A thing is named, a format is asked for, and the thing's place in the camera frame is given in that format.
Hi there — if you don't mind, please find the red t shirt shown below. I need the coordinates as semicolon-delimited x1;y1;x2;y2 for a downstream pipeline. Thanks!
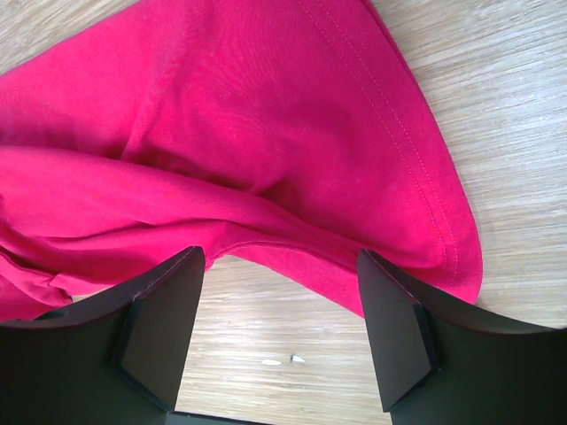
1;1;483;320

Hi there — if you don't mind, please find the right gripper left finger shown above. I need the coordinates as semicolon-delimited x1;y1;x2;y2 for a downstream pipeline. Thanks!
1;247;205;424

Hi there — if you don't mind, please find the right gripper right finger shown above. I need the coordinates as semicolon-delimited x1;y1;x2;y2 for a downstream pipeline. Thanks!
358;250;566;424

